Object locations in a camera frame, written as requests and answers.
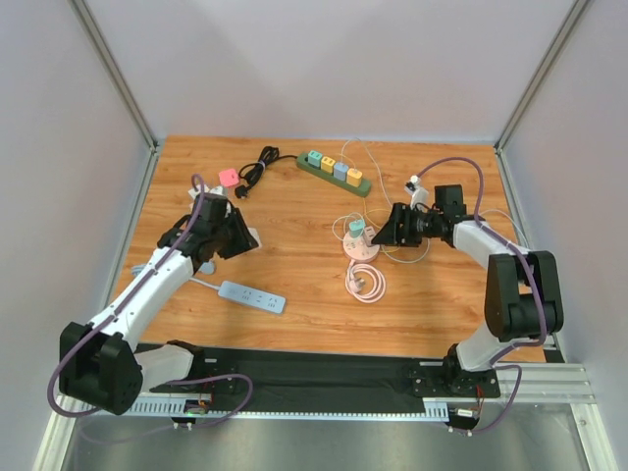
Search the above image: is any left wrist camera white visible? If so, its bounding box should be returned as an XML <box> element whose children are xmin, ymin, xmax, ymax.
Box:
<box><xmin>205</xmin><ymin>184</ymin><xmax>231</xmax><ymax>217</ymax></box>

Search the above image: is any orange charger plug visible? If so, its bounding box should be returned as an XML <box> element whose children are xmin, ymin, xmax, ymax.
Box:
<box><xmin>345</xmin><ymin>168</ymin><xmax>363</xmax><ymax>187</ymax></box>

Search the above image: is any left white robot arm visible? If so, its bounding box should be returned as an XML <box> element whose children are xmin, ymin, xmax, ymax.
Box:
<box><xmin>48</xmin><ymin>192</ymin><xmax>258</xmax><ymax>415</ymax></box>

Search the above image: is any grey slotted cable duct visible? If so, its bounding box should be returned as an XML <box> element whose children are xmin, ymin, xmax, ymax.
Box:
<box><xmin>126</xmin><ymin>396</ymin><xmax>479</xmax><ymax>423</ymax></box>

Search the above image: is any light blue small charger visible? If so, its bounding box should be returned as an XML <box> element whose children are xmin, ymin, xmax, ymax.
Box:
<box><xmin>348</xmin><ymin>219</ymin><xmax>365</xmax><ymax>238</ymax></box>

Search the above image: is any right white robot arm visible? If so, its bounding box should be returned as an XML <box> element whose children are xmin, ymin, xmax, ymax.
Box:
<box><xmin>373</xmin><ymin>184</ymin><xmax>564</xmax><ymax>373</ymax></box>

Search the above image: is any pink round power strip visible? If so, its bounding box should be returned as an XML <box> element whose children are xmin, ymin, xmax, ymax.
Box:
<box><xmin>342</xmin><ymin>233</ymin><xmax>387</xmax><ymax>304</ymax></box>

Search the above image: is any black power cord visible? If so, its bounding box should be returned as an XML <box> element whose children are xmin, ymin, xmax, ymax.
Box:
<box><xmin>232</xmin><ymin>145</ymin><xmax>299</xmax><ymax>201</ymax></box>

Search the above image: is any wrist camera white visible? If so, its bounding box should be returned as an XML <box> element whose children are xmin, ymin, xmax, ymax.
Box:
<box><xmin>205</xmin><ymin>184</ymin><xmax>231</xmax><ymax>217</ymax></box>
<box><xmin>404</xmin><ymin>175</ymin><xmax>429</xmax><ymax>211</ymax></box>

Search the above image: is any teal charger plug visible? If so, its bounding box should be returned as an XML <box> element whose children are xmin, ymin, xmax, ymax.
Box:
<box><xmin>307</xmin><ymin>150</ymin><xmax>323</xmax><ymax>168</ymax></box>

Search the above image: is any light blue power strip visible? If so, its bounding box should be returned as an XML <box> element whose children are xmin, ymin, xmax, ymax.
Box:
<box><xmin>131</xmin><ymin>260</ymin><xmax>288</xmax><ymax>315</ymax></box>

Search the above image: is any yellow usb cable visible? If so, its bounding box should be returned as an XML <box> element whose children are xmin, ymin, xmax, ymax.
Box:
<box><xmin>362</xmin><ymin>208</ymin><xmax>408</xmax><ymax>256</ymax></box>

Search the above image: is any white usb cable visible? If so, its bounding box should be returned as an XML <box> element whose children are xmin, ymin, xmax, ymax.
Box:
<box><xmin>331</xmin><ymin>136</ymin><xmax>531</xmax><ymax>266</ymax></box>

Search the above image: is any brown pink charger plug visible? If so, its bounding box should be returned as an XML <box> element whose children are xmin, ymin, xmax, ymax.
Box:
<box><xmin>364</xmin><ymin>226</ymin><xmax>377</xmax><ymax>240</ymax></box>

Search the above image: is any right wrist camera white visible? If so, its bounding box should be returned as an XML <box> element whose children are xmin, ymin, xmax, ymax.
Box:
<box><xmin>404</xmin><ymin>175</ymin><xmax>429</xmax><ymax>211</ymax></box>

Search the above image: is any blue charger plug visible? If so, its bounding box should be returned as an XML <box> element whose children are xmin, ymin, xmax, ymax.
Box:
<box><xmin>333</xmin><ymin>162</ymin><xmax>348</xmax><ymax>181</ymax></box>

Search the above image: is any green power strip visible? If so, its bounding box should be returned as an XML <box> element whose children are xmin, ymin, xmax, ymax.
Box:
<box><xmin>296</xmin><ymin>150</ymin><xmax>372</xmax><ymax>198</ymax></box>

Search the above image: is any white charger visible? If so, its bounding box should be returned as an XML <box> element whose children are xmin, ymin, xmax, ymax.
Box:
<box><xmin>247</xmin><ymin>227</ymin><xmax>261</xmax><ymax>244</ymax></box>

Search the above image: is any black base mat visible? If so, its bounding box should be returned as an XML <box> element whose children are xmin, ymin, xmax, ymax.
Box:
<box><xmin>155</xmin><ymin>347</ymin><xmax>500</xmax><ymax>412</ymax></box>

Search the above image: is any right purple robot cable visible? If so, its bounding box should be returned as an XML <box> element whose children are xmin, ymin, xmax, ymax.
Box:
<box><xmin>414</xmin><ymin>155</ymin><xmax>549</xmax><ymax>438</ymax></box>

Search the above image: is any yellow charger plug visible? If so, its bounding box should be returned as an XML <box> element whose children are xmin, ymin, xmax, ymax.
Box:
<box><xmin>320</xmin><ymin>156</ymin><xmax>336</xmax><ymax>174</ymax></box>

